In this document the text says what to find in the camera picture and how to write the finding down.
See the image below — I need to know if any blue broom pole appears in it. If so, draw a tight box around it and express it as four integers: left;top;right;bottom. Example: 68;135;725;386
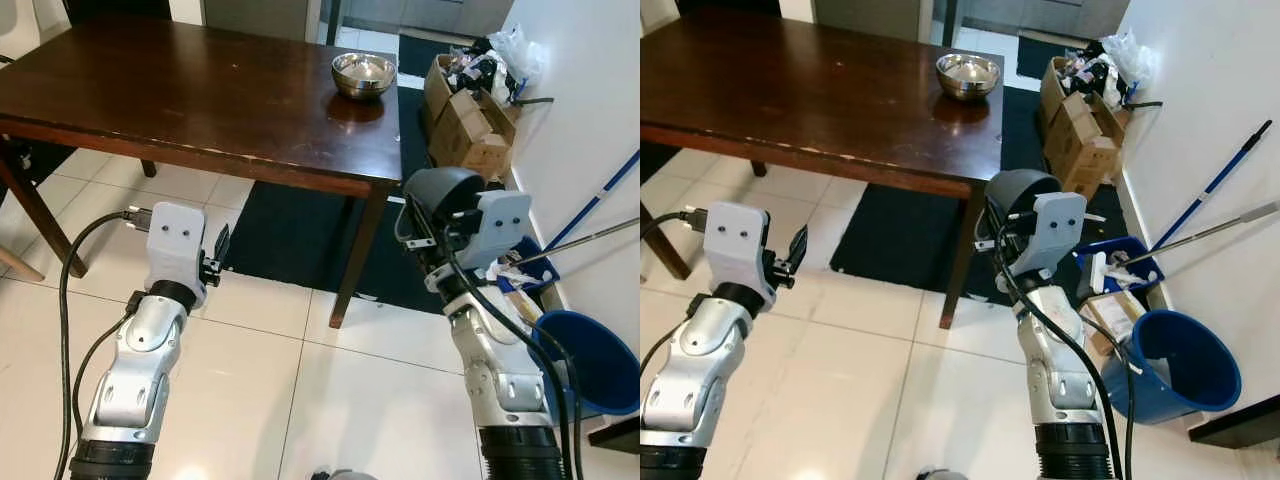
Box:
543;150;641;251
1140;120;1274;251

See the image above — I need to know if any cardboard box full of clutter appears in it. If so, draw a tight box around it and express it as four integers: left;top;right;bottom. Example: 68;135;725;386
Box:
1038;55;1121;121
422;52;511;126

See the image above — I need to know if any silver metal pole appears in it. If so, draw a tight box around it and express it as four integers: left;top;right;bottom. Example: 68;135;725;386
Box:
1110;202;1280;273
500;217;641;271

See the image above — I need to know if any dark grey bowl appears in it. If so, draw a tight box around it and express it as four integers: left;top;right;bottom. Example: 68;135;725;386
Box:
985;168;1064;237
403;167;488;241

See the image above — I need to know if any white plastic bag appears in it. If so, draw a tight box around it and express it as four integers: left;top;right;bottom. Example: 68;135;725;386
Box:
487;25;548;89
1098;28;1158;89

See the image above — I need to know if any closed brown cardboard box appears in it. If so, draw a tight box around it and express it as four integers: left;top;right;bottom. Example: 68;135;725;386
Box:
1043;92;1131;201
430;88;521;184

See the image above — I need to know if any small black floor mat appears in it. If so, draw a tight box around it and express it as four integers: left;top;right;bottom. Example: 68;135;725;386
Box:
1016;35;1091;81
397;33;479;79

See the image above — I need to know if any blue plastic bucket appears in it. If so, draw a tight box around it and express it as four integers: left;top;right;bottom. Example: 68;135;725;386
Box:
1100;309;1244;426
528;310;641;419

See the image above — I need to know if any stainless steel bowl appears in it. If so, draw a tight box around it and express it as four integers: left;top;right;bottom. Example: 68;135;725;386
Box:
331;52;397;101
936;53;1001;102

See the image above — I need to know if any small flat cardboard box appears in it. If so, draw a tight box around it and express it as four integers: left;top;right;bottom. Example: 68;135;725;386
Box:
1083;292;1146;363

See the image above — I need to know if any large black floor mat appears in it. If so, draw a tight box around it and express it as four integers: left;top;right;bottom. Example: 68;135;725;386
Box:
830;85;1136;306
222;85;531;316

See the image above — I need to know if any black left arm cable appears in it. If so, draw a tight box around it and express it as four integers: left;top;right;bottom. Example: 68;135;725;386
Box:
640;205;709;373
55;207;153;480

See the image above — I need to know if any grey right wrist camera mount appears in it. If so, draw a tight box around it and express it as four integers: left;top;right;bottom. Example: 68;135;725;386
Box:
470;190;533;271
1030;192;1089;279

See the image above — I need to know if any dark wooden table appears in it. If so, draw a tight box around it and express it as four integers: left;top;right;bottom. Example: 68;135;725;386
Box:
0;14;404;329
640;8;1004;329

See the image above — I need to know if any dark wooden plank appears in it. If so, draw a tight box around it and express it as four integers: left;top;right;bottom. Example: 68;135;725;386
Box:
588;415;641;456
1188;395;1280;449

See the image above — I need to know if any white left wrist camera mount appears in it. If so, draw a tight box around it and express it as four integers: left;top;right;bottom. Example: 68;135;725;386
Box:
703;203;769;296
146;202;209;293

